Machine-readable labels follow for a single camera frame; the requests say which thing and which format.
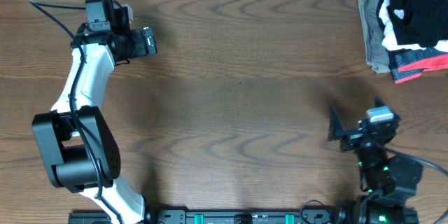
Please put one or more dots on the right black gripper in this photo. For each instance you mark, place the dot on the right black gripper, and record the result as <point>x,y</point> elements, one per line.
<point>352,137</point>

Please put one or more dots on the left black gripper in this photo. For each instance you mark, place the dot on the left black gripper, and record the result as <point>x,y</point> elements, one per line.
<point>140,50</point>

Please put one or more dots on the black polo shirt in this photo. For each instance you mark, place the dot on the black polo shirt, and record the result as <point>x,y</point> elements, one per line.
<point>421,22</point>

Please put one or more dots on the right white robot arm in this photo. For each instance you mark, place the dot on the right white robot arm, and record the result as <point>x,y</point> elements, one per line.
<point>388,182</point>

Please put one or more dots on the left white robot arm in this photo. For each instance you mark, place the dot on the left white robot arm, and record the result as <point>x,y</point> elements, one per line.
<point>78,150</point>

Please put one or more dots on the khaki folded garment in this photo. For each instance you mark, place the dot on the khaki folded garment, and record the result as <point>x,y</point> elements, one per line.
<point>376,56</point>

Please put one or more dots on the grey red folded garment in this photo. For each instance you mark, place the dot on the grey red folded garment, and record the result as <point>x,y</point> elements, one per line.
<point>406,65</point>

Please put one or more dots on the white folded garment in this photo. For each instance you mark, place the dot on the white folded garment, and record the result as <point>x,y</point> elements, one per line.
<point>390,42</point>

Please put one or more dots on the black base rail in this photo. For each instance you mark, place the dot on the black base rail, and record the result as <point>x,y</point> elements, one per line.
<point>245,217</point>

